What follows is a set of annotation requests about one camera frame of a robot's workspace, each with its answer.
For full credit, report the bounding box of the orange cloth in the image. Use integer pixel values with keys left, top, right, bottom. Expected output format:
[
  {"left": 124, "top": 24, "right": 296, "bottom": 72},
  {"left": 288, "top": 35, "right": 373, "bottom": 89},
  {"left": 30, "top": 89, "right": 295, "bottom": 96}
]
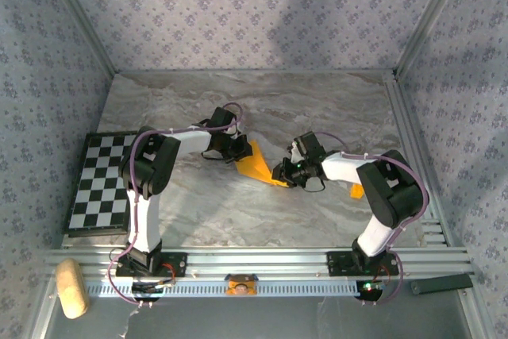
[{"left": 234, "top": 139, "right": 290, "bottom": 189}]

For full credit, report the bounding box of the thin aluminium edge strip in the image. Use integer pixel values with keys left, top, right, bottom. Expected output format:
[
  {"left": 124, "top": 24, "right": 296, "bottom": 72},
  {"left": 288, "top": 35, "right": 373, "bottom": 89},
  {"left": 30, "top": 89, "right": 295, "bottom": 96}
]
[{"left": 114, "top": 67, "right": 398, "bottom": 76}]

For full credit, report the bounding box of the black white chessboard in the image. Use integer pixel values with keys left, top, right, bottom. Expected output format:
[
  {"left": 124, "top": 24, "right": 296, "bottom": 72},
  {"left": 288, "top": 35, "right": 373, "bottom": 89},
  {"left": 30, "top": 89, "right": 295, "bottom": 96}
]
[{"left": 64, "top": 130, "right": 142, "bottom": 237}]

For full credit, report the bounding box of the small black circuit board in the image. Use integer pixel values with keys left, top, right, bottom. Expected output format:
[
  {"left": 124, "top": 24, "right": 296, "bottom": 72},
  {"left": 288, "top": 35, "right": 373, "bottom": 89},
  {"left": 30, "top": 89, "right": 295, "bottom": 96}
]
[
  {"left": 130, "top": 281, "right": 176, "bottom": 296},
  {"left": 355, "top": 279, "right": 387, "bottom": 301}
]

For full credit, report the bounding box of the black flat bar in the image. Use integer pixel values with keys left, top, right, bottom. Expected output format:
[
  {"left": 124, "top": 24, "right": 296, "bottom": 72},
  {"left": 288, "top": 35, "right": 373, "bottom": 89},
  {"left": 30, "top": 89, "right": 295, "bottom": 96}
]
[{"left": 410, "top": 273, "right": 475, "bottom": 296}]

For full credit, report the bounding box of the tan sponge block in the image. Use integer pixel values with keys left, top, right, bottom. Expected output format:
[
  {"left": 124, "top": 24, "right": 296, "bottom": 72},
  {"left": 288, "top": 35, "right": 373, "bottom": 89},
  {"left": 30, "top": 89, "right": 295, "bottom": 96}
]
[{"left": 54, "top": 258, "right": 90, "bottom": 320}]

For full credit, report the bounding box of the thin black camera cable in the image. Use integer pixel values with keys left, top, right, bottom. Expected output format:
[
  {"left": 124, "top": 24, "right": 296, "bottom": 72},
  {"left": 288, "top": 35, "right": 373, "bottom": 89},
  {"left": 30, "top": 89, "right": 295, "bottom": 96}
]
[
  {"left": 300, "top": 175, "right": 327, "bottom": 194},
  {"left": 199, "top": 149, "right": 228, "bottom": 162}
]

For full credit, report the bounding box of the wide aluminium mounting rail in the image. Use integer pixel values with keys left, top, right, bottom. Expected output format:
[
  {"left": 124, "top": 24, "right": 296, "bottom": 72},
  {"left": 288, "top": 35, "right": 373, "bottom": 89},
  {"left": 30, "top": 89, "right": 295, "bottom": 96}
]
[{"left": 42, "top": 246, "right": 475, "bottom": 281}]

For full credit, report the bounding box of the aluminium side rail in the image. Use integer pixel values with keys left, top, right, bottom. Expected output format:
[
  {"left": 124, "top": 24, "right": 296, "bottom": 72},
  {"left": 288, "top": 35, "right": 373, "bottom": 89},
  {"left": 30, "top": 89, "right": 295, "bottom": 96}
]
[{"left": 383, "top": 72, "right": 453, "bottom": 247}]

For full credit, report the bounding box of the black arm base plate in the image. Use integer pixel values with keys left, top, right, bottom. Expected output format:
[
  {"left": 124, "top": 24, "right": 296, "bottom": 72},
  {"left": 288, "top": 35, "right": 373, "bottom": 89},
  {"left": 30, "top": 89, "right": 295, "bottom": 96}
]
[
  {"left": 325, "top": 250, "right": 400, "bottom": 277},
  {"left": 114, "top": 251, "right": 188, "bottom": 279}
]

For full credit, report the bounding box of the white slotted cable duct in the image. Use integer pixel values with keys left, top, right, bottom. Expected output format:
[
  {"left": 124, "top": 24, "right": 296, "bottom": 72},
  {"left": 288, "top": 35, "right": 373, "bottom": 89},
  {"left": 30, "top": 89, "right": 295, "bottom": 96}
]
[{"left": 85, "top": 279, "right": 360, "bottom": 299}]

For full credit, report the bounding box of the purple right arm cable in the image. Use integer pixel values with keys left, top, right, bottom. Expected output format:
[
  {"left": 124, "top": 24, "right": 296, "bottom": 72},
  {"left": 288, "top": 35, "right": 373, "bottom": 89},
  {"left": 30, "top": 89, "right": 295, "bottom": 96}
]
[{"left": 313, "top": 131, "right": 432, "bottom": 307}]

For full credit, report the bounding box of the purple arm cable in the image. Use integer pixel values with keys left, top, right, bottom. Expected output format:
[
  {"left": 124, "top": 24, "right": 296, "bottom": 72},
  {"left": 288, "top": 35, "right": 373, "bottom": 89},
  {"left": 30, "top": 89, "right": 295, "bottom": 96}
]
[
  {"left": 107, "top": 102, "right": 244, "bottom": 308},
  {"left": 313, "top": 131, "right": 432, "bottom": 307}
]

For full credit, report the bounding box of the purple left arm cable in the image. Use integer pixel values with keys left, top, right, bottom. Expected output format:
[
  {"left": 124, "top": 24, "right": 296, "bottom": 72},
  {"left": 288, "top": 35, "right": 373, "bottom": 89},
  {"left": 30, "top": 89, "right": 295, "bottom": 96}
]
[{"left": 107, "top": 102, "right": 244, "bottom": 308}]

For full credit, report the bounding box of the aluminium frame post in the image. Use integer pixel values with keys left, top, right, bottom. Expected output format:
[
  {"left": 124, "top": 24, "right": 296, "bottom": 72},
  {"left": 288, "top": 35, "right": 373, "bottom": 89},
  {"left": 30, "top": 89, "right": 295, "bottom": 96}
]
[{"left": 394, "top": 0, "right": 474, "bottom": 76}]

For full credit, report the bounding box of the aluminium frame rail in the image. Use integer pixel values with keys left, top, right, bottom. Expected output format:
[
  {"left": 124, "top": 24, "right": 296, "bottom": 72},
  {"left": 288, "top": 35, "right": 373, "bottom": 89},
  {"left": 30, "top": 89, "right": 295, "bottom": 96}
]
[
  {"left": 27, "top": 279, "right": 60, "bottom": 339},
  {"left": 460, "top": 289, "right": 499, "bottom": 339}
]

